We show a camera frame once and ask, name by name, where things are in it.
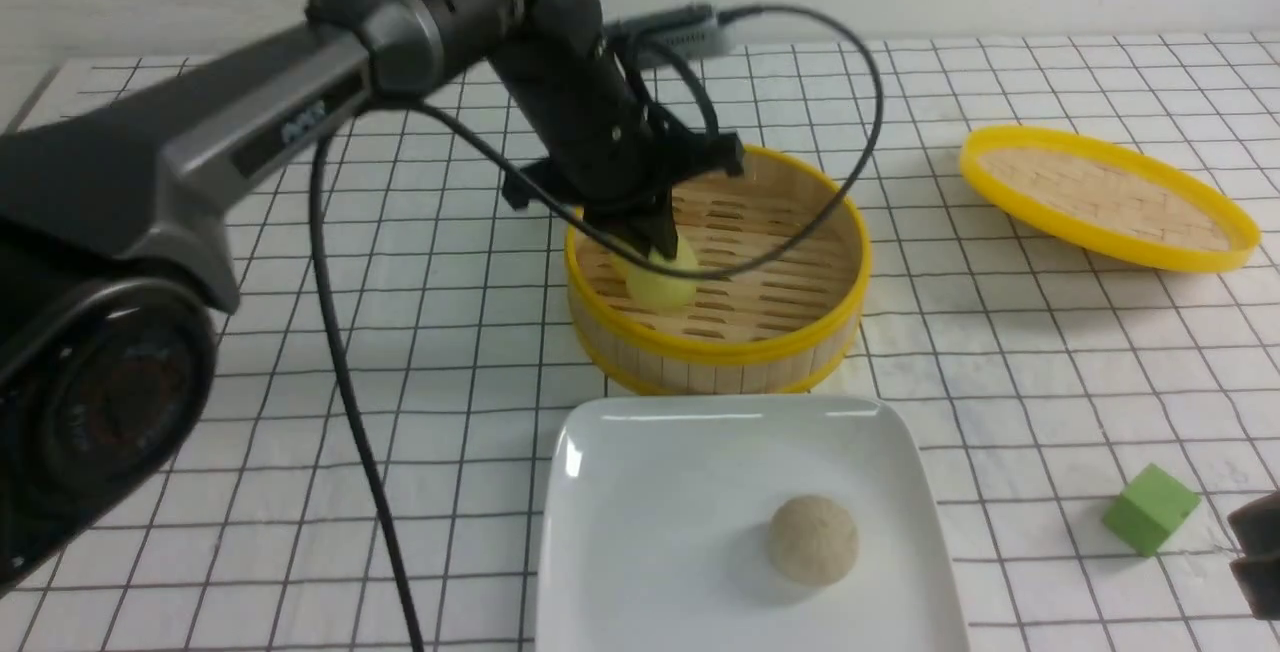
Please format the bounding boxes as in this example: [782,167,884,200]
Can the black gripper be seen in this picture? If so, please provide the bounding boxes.
[500,92,745,263]

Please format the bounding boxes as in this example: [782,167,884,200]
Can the yellow steamed bun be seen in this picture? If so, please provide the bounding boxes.
[609,233,699,313]

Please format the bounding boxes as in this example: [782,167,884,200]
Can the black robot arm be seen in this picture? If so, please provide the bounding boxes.
[1,0,744,591]

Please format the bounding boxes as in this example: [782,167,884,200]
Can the white square plate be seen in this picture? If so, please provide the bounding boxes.
[535,395,972,651]

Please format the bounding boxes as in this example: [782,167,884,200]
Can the brown steamed bun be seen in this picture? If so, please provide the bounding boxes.
[765,494,860,587]

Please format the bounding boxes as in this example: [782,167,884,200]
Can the yellow rimmed bamboo steamer basket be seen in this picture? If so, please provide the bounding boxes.
[564,143,873,397]

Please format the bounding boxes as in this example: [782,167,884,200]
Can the white grid pattern tablecloth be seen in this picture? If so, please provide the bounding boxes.
[3,32,1277,651]

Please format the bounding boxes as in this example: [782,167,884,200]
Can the yellow rimmed bamboo steamer lid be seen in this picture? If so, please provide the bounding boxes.
[957,126,1261,274]

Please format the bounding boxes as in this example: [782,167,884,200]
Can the green cube block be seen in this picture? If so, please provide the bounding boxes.
[1102,464,1201,558]

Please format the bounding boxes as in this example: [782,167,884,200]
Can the dark object at edge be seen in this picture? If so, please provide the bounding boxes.
[1228,491,1280,623]

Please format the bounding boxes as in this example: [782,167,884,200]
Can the black camera cable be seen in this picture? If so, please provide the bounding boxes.
[308,3,886,652]

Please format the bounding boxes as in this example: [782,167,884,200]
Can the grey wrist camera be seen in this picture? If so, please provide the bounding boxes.
[603,3,733,61]

